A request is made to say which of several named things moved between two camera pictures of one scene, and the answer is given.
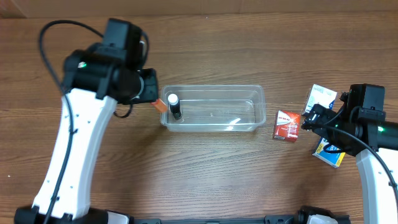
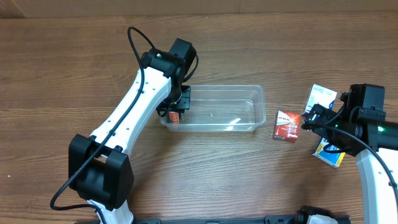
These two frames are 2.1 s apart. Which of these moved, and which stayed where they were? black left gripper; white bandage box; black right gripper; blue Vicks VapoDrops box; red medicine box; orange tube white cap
Moved: black left gripper; orange tube white cap
Stayed: blue Vicks VapoDrops box; red medicine box; black right gripper; white bandage box
